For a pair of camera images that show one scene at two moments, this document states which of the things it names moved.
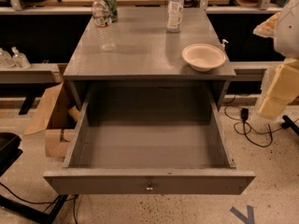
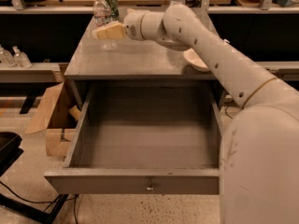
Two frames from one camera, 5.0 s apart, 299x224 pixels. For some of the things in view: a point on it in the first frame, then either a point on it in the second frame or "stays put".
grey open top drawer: (150, 139) stays put
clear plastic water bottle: (101, 14) stays put
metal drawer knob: (149, 186) stays put
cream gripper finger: (267, 28) to (132, 23)
